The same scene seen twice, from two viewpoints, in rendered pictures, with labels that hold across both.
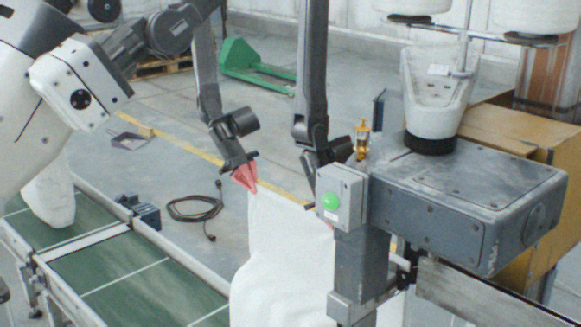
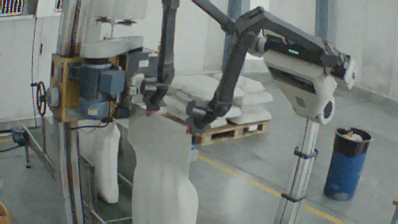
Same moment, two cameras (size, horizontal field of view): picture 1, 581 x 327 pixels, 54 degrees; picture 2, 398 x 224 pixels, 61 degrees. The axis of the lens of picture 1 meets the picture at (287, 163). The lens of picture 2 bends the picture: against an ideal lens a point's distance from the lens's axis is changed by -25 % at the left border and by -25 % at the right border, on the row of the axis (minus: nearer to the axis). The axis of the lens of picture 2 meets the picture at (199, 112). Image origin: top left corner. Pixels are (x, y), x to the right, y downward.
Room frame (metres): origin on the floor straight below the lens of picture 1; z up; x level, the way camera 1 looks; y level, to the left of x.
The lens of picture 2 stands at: (3.07, 0.17, 1.65)
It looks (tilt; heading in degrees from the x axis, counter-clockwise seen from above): 15 degrees down; 182
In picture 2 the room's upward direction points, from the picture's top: 6 degrees clockwise
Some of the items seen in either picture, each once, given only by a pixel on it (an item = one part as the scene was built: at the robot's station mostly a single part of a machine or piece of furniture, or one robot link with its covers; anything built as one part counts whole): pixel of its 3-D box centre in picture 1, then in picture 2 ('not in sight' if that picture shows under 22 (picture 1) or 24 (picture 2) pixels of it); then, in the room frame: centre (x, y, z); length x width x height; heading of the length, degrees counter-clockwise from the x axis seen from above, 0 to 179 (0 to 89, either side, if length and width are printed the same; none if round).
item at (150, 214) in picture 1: (133, 211); not in sight; (2.49, 0.77, 0.35); 0.30 x 0.15 x 0.15; 43
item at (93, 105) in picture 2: not in sight; (93, 89); (1.31, -0.35, 1.21); 0.15 x 0.15 x 0.25
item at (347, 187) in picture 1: (341, 196); not in sight; (0.84, -0.09, 1.29); 0.08 x 0.05 x 0.09; 43
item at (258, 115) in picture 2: not in sight; (245, 115); (-2.33, 0.61, 0.20); 0.67 x 0.43 x 0.15; 133
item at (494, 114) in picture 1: (516, 180); (80, 84); (1.11, -0.50, 1.18); 0.34 x 0.25 x 0.31; 133
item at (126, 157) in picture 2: not in sight; (124, 154); (0.34, -0.38, 0.54); 1.05 x 0.02 x 0.41; 43
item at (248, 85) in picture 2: not in sight; (237, 82); (-2.50, 0.46, 0.56); 0.67 x 0.43 x 0.15; 43
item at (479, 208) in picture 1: (444, 228); (131, 71); (0.85, -0.27, 1.21); 0.30 x 0.25 x 0.30; 43
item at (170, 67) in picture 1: (155, 60); not in sight; (6.69, 1.58, 0.07); 1.20 x 0.82 x 0.14; 131
